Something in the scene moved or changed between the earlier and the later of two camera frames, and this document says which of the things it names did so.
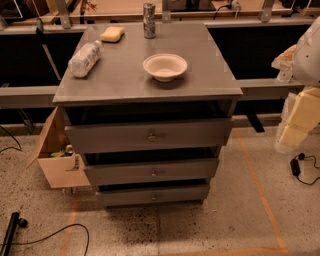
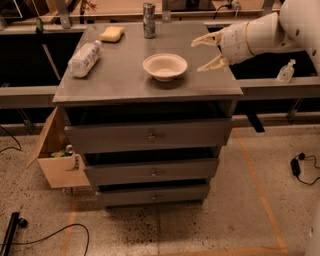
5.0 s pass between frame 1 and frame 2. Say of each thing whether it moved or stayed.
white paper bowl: stayed
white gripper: moved
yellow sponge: stayed
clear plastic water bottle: stayed
